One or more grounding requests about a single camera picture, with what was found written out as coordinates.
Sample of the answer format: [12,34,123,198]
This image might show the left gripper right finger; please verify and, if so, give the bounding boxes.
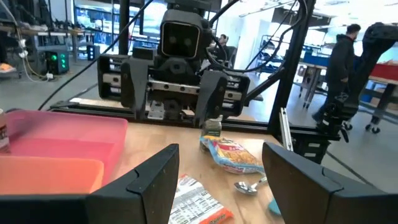
[262,142,377,224]

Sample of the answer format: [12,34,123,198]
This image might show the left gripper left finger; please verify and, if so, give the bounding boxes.
[86,143,180,224]

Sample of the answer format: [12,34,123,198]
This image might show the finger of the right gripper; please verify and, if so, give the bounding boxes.
[120,57,150,121]
[192,70,228,128]

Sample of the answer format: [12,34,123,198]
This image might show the brown lid spice jar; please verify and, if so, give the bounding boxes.
[0,108,10,154]

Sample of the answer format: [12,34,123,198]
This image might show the green lid spice jar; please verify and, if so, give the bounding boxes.
[200,116,224,139]

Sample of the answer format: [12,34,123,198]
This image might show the teal plastic spoon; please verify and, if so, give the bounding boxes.
[267,198,282,216]

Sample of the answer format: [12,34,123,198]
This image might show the orange ramen pack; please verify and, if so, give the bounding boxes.
[167,174,234,224]

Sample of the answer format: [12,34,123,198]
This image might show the seated person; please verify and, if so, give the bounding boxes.
[216,33,238,70]

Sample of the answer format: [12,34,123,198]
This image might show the blue ramen pack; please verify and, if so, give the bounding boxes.
[199,135,265,175]

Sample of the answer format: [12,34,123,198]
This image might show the pink plastic bin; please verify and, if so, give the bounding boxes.
[0,109,129,187]

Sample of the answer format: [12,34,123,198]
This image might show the black device green lights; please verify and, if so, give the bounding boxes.
[44,50,70,75]

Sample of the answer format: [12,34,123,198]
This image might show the wooden work table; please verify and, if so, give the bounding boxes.
[295,60,332,110]

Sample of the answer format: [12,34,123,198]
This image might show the orange plastic bin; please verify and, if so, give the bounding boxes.
[0,154,105,196]

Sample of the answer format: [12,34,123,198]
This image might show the cluttered workbench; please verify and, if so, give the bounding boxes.
[0,23,90,65]

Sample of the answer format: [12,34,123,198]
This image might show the wheeled work table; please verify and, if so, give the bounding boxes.
[360,76,398,135]

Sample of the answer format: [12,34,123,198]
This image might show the standing person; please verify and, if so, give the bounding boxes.
[312,23,362,124]

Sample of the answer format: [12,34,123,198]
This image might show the red storage bins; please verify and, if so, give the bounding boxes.
[369,62,398,82]

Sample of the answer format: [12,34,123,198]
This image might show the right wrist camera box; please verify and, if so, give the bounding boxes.
[159,9,205,60]

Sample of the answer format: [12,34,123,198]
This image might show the metal spoon blue white handle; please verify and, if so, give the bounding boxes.
[233,175,268,196]

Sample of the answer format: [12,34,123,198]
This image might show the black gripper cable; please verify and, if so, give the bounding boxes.
[205,0,308,74]

